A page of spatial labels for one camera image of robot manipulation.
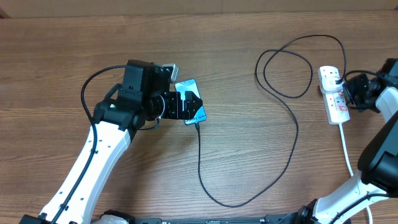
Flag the white power strip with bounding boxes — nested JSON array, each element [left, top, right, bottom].
[[318, 66, 350, 125]]

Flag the white charger plug adapter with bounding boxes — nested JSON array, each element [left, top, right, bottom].
[[320, 76, 343, 94]]

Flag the Samsung Galaxy smartphone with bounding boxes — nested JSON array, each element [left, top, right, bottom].
[[175, 79, 206, 125]]

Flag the cardboard backdrop panel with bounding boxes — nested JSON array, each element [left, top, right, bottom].
[[1, 0, 397, 18]]

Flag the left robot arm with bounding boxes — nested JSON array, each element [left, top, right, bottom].
[[21, 60, 206, 223]]

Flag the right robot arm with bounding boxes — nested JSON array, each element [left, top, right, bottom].
[[294, 58, 397, 223]]

